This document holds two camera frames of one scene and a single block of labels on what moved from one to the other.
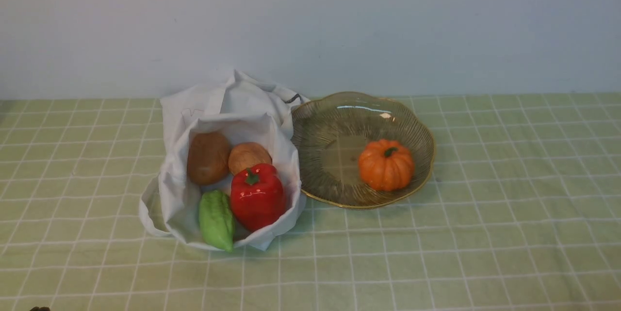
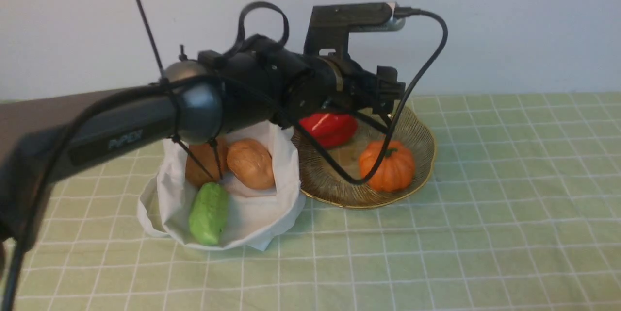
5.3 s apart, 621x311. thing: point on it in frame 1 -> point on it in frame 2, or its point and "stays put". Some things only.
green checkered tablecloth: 522,212 stays put
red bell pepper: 257,196 -> 330,130
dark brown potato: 208,157 stays put
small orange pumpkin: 385,165 stays put
